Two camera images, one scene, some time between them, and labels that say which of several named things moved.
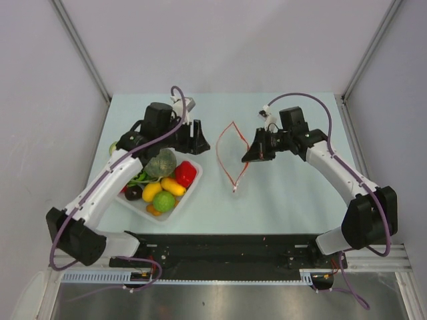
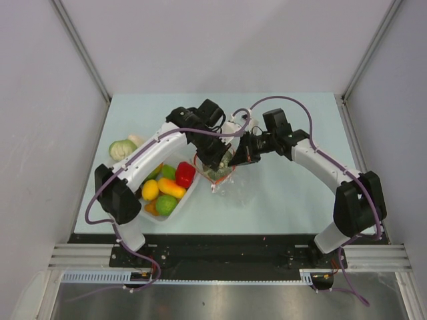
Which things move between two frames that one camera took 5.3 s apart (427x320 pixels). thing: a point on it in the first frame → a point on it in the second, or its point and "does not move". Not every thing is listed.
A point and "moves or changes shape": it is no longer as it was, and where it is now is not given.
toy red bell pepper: (185, 173) does not move
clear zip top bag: (231, 149) moves or changes shape
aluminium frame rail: (395, 258) does not move
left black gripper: (196, 144) → (215, 157)
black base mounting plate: (229, 257) does not move
